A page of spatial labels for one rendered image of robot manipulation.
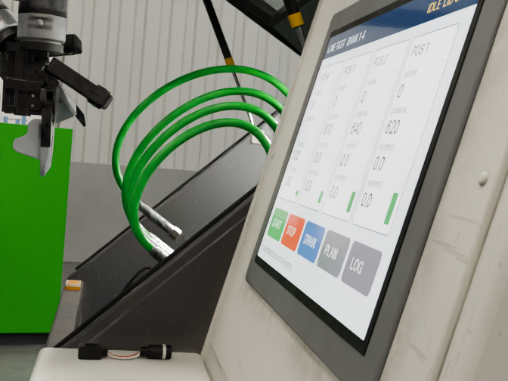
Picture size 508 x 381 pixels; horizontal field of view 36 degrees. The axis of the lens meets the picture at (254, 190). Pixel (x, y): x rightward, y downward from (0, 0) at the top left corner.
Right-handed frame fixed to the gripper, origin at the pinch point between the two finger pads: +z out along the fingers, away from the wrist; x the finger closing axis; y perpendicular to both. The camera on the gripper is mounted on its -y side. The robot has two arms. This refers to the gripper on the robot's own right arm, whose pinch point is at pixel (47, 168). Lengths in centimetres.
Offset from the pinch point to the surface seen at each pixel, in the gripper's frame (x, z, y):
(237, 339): 42, 16, -26
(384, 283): 80, 2, -29
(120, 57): -660, -75, -9
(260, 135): 12.3, -8.0, -32.5
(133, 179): 4.6, 0.6, -13.8
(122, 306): 22.9, 17.0, -13.0
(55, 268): -336, 79, 20
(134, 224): 12.7, 6.9, -14.3
